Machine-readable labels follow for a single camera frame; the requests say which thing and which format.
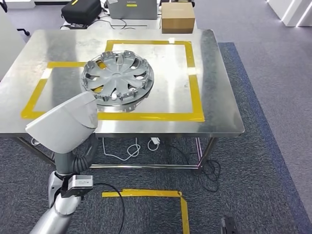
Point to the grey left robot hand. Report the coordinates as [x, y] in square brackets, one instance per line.
[63, 164]

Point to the white curved plastic part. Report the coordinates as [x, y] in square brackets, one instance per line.
[66, 124]

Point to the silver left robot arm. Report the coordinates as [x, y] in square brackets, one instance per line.
[54, 216]

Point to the yellow workbench tape marking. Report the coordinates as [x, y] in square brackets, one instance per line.
[197, 97]

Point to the stainless steel workbench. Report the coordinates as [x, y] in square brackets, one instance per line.
[219, 97]

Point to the silver wheel hubcap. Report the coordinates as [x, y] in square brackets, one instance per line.
[117, 77]

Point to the yellow floor tape outline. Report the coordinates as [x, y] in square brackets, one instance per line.
[146, 193]

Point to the white power strip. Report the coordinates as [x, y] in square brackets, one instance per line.
[156, 140]

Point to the white chair back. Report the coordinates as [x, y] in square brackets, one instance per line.
[10, 45]

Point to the small black device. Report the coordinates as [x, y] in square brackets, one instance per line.
[72, 25]

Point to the black chair leg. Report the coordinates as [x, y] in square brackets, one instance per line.
[24, 31]

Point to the black carry case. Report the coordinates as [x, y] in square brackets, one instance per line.
[80, 11]

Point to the grey laptop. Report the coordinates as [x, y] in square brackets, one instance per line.
[134, 9]

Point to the white desk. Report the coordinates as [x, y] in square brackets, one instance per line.
[151, 24]

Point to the brown cardboard box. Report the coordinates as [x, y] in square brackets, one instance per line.
[177, 17]

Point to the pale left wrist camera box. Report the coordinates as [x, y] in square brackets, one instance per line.
[80, 182]

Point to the white wall panels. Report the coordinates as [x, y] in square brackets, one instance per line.
[290, 13]

